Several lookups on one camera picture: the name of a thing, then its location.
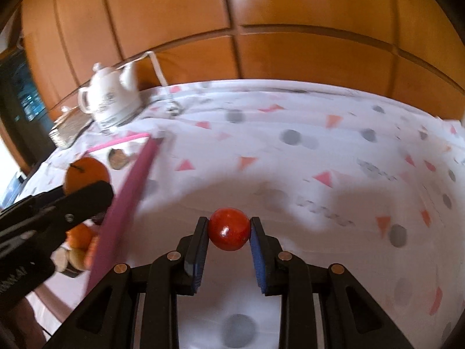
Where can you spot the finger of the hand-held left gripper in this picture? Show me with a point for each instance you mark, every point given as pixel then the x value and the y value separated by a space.
pixel 83 203

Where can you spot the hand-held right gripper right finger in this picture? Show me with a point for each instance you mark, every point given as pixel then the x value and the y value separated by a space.
pixel 258 258

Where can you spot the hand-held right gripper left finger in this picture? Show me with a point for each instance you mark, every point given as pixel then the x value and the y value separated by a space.
pixel 198 258

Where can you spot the large orange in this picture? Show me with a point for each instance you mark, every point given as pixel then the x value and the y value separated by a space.
pixel 90 171

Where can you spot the pink box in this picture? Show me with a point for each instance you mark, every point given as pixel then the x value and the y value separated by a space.
pixel 123 207

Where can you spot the red tomato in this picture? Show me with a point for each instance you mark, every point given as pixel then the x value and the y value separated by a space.
pixel 229 229

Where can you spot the orange carrot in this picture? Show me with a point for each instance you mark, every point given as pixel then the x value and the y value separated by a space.
pixel 93 249

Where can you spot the large brown water chestnut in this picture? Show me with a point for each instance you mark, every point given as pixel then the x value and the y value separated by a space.
pixel 119 159

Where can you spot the person's left forearm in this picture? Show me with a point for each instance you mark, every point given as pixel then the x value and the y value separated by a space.
pixel 27 320

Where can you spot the small orange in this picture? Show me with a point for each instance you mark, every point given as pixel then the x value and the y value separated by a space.
pixel 81 236

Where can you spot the dark sugarcane piece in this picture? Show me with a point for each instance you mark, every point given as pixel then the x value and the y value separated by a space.
pixel 61 260

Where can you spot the patterned white tablecloth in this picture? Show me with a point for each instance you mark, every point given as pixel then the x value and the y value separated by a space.
pixel 327 225

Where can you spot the white ceramic electric kettle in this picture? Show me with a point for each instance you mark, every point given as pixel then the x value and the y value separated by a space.
pixel 109 98

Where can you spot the dark screen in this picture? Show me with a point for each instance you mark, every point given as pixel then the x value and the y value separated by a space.
pixel 21 94

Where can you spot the wooden wardrobe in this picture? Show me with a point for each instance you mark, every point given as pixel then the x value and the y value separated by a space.
pixel 290 0

